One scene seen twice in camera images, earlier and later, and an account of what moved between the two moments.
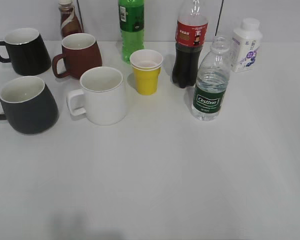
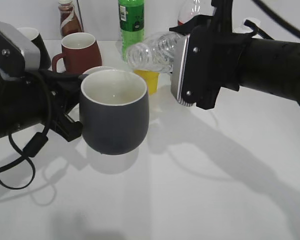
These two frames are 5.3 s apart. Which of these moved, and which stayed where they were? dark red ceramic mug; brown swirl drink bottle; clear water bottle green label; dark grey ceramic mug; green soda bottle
Moved: dark grey ceramic mug; clear water bottle green label
Stayed: dark red ceramic mug; brown swirl drink bottle; green soda bottle
